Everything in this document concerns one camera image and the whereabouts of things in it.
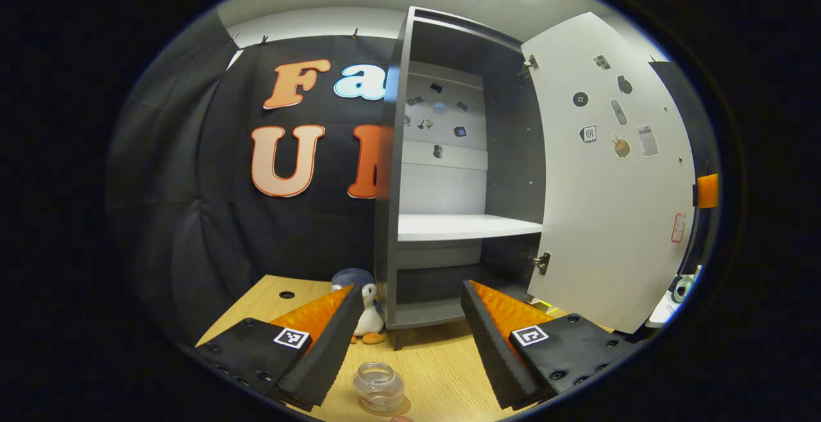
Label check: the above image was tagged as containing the white cabinet shelf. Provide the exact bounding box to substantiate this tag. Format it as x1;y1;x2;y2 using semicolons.
398;214;545;242

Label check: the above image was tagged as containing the clear plastic bottle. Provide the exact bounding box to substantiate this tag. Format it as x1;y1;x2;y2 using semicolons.
353;362;406;415

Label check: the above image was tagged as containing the black backdrop cloth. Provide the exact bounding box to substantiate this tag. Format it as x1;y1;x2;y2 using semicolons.
109;15;719;346

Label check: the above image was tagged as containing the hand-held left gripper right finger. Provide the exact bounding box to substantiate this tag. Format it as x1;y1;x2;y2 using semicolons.
461;279;632;410

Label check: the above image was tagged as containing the white side table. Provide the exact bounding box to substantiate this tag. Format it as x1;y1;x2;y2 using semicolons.
645;265;703;328

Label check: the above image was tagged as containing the penguin plush toy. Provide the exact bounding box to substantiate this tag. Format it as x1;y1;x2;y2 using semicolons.
330;268;387;344

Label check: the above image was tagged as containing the grey cabinet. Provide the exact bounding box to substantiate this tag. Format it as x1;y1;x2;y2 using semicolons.
373;6;546;351

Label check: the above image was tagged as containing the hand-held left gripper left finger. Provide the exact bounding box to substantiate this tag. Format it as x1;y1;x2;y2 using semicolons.
194;284;364;412

